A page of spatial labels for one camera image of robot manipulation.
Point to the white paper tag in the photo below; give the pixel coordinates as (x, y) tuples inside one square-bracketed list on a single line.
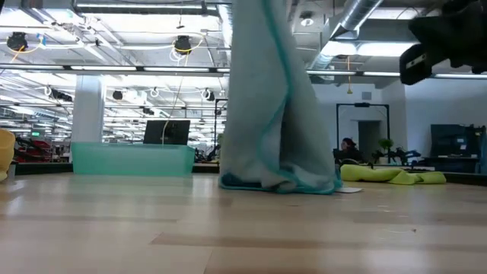
[(350, 189)]

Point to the teal translucent plastic bin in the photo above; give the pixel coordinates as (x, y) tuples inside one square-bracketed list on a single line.
[(133, 160)]

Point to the yellow microfiber towel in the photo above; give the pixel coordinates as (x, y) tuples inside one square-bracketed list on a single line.
[(5, 148)]

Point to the small green room plant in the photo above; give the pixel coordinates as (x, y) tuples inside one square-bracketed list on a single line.
[(386, 144)]

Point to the red shelving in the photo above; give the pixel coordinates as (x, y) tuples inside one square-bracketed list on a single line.
[(34, 150)]

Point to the person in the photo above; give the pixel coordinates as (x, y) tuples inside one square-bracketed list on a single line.
[(348, 150)]

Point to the black gantry frame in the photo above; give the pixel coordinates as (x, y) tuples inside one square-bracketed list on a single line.
[(361, 104)]

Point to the black aluminium table frame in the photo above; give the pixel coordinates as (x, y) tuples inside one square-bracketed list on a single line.
[(42, 168)]

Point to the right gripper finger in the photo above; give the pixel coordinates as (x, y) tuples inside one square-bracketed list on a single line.
[(416, 64)]

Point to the black background robot arm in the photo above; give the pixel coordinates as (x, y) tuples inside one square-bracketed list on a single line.
[(403, 155)]

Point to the silver spiral ventilation duct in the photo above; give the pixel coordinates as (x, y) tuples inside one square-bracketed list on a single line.
[(354, 15)]

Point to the blue microfiber towel teal edge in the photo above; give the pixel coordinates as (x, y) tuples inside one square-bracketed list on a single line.
[(262, 114)]

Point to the black computer monitor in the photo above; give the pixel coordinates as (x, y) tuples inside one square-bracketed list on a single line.
[(175, 132)]

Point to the white structural pillar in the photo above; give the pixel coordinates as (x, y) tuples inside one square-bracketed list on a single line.
[(87, 110)]

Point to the dark screen cabinet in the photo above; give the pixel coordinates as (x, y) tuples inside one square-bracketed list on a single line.
[(452, 141)]

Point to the lime green microfiber towel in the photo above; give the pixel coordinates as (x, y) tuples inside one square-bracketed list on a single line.
[(365, 173)]

